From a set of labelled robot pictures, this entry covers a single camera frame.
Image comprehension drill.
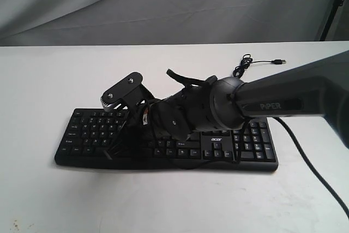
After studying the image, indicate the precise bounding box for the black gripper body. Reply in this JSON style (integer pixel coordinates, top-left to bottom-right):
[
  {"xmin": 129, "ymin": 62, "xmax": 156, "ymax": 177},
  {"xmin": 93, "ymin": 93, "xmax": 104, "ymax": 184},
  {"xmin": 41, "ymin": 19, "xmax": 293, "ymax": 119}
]
[{"xmin": 130, "ymin": 85, "xmax": 213, "ymax": 141}]

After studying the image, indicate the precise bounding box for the black acer keyboard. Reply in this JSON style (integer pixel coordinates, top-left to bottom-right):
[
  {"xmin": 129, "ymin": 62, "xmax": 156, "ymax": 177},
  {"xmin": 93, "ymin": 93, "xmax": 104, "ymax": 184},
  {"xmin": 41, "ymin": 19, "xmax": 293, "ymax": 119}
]
[{"xmin": 54, "ymin": 109, "xmax": 279, "ymax": 172}]

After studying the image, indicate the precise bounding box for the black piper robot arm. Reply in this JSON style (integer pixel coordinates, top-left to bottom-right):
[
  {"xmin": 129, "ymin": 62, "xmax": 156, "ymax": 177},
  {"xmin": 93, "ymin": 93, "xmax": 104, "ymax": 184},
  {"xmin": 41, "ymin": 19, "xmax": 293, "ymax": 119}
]
[{"xmin": 101, "ymin": 52, "xmax": 348, "ymax": 158}]

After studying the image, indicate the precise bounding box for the grey backdrop cloth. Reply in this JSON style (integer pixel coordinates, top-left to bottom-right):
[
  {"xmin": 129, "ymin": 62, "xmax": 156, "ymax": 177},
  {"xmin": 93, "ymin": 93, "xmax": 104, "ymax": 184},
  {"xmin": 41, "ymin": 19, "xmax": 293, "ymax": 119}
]
[{"xmin": 1, "ymin": 0, "xmax": 334, "ymax": 46}]

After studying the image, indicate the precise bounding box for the black tripod stand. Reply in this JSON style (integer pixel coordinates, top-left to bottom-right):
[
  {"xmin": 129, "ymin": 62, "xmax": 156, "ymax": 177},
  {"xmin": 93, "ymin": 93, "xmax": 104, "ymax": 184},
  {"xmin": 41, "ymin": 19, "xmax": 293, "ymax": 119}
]
[{"xmin": 319, "ymin": 0, "xmax": 345, "ymax": 41}]

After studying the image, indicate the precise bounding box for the black USB cable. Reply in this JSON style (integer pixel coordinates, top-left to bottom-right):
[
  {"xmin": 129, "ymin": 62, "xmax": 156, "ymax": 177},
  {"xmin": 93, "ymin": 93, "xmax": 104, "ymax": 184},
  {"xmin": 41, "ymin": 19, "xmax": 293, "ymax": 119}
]
[{"xmin": 231, "ymin": 53, "xmax": 287, "ymax": 79}]

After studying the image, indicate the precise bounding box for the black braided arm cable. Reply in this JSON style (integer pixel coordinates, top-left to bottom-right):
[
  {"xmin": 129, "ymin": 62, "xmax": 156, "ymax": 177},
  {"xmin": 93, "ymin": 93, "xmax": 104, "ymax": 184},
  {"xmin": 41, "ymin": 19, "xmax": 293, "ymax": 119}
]
[{"xmin": 272, "ymin": 117, "xmax": 346, "ymax": 233}]

